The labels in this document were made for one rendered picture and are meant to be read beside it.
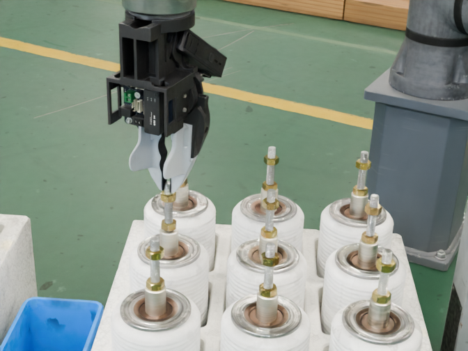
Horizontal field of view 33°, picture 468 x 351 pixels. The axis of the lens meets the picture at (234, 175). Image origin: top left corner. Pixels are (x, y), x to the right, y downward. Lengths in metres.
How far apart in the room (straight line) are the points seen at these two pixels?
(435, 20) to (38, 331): 0.77
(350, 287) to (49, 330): 0.44
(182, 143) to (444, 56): 0.59
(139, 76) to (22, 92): 1.39
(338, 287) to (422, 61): 0.52
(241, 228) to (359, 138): 0.92
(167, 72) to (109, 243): 0.68
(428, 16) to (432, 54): 0.06
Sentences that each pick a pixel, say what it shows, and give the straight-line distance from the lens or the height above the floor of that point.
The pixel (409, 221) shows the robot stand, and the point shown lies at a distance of 1.43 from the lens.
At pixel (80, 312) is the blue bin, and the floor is 0.10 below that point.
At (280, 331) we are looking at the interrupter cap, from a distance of 0.84.
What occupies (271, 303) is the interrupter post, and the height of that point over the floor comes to 0.27.
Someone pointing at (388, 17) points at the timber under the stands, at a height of 0.04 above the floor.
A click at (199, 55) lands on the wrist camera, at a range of 0.86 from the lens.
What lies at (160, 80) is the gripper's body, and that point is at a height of 0.49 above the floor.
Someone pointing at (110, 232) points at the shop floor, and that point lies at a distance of 1.50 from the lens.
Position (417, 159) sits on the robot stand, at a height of 0.19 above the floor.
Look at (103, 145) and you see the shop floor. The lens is 1.84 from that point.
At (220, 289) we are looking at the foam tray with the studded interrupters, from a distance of 1.02.
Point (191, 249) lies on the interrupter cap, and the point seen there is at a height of 0.25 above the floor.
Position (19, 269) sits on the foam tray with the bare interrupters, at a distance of 1.18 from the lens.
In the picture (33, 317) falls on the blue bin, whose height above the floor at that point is 0.09.
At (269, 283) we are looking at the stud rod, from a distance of 0.83.
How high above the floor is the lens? 0.76
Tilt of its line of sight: 27 degrees down
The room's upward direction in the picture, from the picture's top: 2 degrees clockwise
